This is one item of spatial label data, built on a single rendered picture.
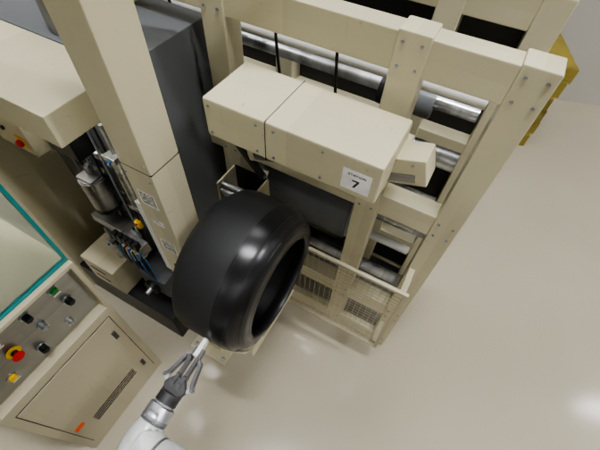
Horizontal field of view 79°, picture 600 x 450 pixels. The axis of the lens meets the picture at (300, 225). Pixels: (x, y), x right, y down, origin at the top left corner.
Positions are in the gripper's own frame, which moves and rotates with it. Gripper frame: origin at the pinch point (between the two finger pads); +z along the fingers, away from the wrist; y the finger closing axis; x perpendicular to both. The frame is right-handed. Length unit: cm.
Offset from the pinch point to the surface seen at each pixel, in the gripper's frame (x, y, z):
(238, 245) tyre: -27.7, -1.2, 30.5
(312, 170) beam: -43, -13, 57
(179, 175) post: -36, 28, 40
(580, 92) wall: 167, -158, 447
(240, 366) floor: 119, 11, 7
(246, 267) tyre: -26.3, -7.0, 25.8
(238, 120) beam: -51, 13, 58
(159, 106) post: -62, 28, 45
